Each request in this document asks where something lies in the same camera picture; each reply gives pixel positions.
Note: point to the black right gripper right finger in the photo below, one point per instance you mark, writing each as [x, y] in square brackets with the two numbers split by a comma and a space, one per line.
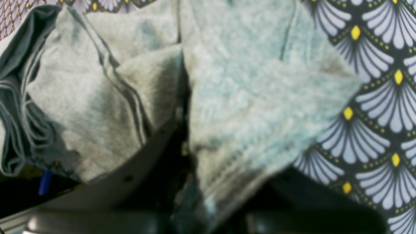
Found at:
[291, 203]

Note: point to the grey T-shirt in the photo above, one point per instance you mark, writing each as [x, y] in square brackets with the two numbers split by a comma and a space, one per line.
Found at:
[91, 89]

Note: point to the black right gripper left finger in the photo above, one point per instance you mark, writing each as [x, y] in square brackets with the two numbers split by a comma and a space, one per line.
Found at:
[137, 198]

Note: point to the fan-patterned tablecloth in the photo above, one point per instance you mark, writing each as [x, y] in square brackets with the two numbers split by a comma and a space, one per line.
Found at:
[367, 153]

